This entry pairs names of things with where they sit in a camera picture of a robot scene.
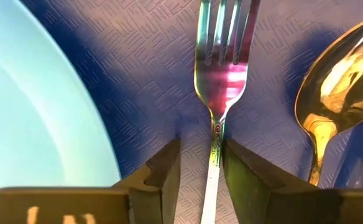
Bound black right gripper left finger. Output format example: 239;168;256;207
0;136;183;224

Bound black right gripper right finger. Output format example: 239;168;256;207
222;138;363;224

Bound light blue plate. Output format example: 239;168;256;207
0;0;122;200

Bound gold metal spoon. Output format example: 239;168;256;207
294;15;363;187

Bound iridescent metal fork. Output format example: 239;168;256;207
193;0;262;224

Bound blue plastic tray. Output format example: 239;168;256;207
19;0;363;224

